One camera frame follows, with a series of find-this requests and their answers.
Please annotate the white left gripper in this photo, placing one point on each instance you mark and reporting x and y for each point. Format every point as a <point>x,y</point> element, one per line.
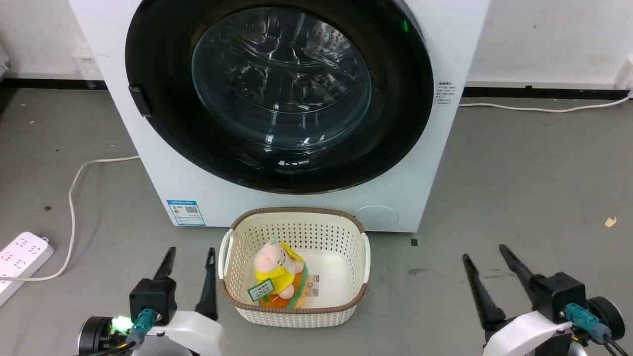
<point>198,333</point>

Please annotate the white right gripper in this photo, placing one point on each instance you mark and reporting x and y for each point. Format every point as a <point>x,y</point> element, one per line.
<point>524,336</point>

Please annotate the white front-load washing machine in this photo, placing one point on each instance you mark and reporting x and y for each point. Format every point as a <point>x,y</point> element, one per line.
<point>158,163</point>

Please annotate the black round washing machine door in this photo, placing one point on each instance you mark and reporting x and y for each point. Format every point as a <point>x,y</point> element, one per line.
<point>163,74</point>

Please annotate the blue energy label sticker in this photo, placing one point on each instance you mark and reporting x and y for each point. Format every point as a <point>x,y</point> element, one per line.
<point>186,212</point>

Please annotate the pink and yellow plush doll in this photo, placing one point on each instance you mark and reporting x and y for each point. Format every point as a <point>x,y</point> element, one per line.
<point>279,277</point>

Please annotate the paper label inside basket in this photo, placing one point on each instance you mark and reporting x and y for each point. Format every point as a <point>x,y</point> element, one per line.
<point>312,286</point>

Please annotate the yellow paper scrap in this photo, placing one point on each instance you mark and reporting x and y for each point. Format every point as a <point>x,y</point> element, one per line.
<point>610,222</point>

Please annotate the cream perforated laundry basket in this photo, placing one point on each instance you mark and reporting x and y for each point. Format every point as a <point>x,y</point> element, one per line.
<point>341,247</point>

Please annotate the white power strip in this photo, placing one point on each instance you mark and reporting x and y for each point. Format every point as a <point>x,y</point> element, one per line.
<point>20,254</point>

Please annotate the small text sticker on washer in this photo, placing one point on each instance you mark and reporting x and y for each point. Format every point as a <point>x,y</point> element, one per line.
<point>444,93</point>

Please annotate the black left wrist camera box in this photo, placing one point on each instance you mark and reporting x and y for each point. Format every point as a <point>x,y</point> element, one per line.
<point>153,296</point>

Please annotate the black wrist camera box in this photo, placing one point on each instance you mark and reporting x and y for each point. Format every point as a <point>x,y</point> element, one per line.
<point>559,294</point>
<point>153,296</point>

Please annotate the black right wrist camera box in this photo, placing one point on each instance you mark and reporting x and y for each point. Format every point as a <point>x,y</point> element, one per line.
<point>559,294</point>

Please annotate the white wall socket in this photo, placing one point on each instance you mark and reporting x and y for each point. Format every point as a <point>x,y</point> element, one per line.
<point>87,64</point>

